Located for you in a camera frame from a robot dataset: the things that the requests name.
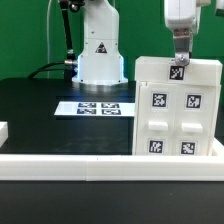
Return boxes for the white cabinet top block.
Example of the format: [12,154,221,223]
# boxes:
[135,56,222,86]

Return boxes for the white thin cable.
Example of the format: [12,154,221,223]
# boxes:
[46,0,54,79]

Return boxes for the white cabinet body box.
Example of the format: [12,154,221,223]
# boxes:
[133,83,220,156]

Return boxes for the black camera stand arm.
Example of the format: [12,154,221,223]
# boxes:
[58,0,85,68]

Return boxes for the white marker sheet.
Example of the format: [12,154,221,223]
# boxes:
[54,101,135,117]

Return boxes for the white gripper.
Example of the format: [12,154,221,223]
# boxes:
[164,0,201,66]

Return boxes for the black cable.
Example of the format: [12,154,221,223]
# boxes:
[27,61,74,80]

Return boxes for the white U-shaped fence frame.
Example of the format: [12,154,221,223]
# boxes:
[0,121,224,182]

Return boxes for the white cabinet door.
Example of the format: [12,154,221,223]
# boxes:
[173,86,220,156]
[133,82,177,156]

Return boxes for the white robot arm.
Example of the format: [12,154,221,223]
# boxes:
[72,0,202,86]

